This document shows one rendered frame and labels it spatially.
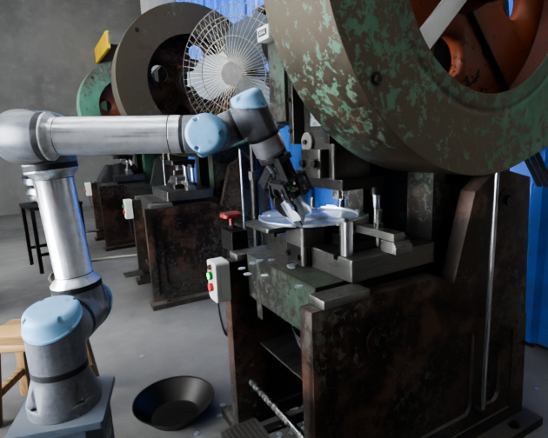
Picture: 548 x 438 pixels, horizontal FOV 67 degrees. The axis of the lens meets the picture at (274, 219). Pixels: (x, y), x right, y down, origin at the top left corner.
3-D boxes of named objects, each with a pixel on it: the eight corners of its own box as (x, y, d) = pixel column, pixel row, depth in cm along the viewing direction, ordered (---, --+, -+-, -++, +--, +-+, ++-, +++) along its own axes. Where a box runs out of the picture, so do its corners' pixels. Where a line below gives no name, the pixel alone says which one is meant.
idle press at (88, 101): (97, 258, 377) (71, 55, 344) (81, 239, 460) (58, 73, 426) (246, 232, 457) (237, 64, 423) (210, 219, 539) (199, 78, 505)
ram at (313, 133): (322, 181, 114) (319, 67, 108) (292, 177, 127) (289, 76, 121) (370, 175, 122) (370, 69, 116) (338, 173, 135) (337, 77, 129)
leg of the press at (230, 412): (234, 434, 146) (217, 176, 129) (222, 415, 156) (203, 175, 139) (419, 358, 190) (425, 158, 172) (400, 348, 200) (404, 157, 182)
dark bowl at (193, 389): (143, 455, 138) (141, 437, 136) (127, 407, 164) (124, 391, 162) (228, 422, 152) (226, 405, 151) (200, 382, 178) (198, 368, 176)
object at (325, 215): (362, 209, 132) (362, 206, 132) (353, 228, 105) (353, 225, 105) (273, 208, 140) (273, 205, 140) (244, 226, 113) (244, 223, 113)
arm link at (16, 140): (-45, 105, 76) (223, 101, 77) (-7, 109, 87) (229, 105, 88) (-35, 169, 78) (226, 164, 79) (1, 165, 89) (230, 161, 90)
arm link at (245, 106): (225, 99, 97) (258, 83, 97) (245, 142, 101) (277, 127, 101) (225, 103, 90) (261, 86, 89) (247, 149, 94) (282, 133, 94)
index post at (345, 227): (345, 257, 107) (345, 220, 105) (338, 255, 109) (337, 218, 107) (354, 255, 108) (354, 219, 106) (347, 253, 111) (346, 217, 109)
